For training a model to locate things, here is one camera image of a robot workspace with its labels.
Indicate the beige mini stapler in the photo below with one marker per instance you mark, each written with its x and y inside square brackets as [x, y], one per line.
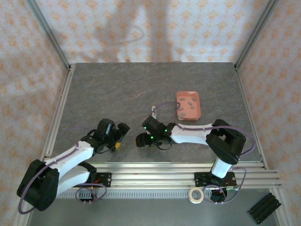
[153, 112]

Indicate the orange plastic tray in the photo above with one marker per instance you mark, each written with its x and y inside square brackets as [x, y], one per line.
[188, 111]

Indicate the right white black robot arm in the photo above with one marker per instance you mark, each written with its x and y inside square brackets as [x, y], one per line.
[190, 137]

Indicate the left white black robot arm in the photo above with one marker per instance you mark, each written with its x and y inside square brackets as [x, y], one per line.
[70, 156]

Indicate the white masking tape roll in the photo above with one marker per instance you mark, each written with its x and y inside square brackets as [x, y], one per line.
[191, 195]

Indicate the green circuit board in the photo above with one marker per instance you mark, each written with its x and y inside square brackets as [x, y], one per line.
[231, 188]

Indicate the black aluminium extrusion piece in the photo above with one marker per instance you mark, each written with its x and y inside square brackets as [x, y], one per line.
[264, 208]

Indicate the aluminium frame cross rails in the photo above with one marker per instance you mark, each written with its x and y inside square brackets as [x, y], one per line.
[152, 175]

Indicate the aluminium table side rail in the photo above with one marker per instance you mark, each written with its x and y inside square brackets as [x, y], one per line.
[247, 103]
[63, 94]

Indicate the aluminium frame upright post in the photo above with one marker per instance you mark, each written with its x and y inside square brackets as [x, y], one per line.
[255, 30]
[50, 35]

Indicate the aluminium frame leg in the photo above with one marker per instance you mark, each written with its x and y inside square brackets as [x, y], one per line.
[285, 207]
[20, 220]

